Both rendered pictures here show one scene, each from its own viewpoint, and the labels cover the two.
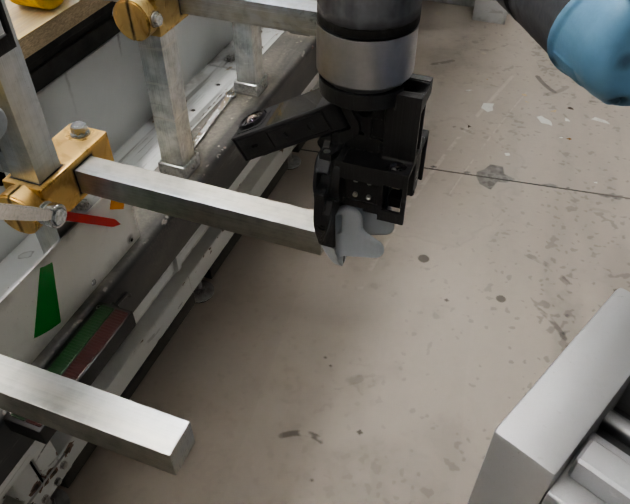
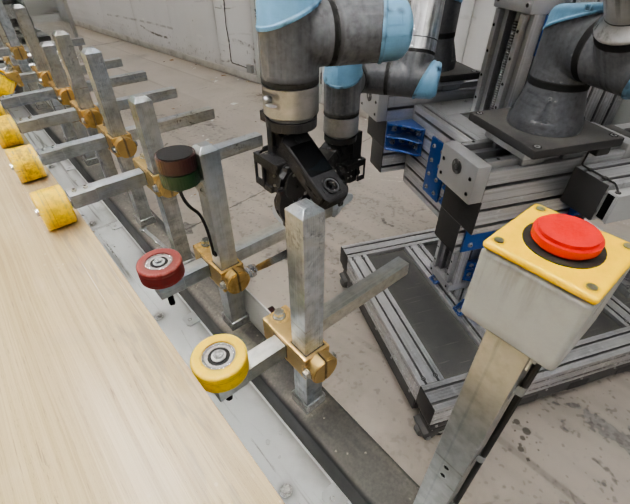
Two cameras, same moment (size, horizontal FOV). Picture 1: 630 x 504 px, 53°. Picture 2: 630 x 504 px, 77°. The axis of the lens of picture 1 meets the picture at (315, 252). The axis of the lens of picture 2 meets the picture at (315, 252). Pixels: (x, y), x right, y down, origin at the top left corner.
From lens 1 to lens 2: 0.73 m
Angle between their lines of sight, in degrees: 45
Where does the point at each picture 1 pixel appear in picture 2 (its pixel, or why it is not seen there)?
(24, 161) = (232, 253)
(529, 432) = (480, 164)
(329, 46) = (345, 124)
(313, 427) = not seen: hidden behind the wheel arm
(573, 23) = (425, 82)
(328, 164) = (343, 170)
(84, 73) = not seen: hidden behind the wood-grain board
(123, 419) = (388, 270)
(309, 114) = (333, 156)
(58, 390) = (365, 282)
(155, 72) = (173, 212)
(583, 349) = (461, 151)
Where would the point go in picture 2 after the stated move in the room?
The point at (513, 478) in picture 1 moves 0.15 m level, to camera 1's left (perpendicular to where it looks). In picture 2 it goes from (482, 177) to (466, 212)
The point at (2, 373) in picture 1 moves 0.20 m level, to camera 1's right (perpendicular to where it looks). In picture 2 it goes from (347, 296) to (386, 237)
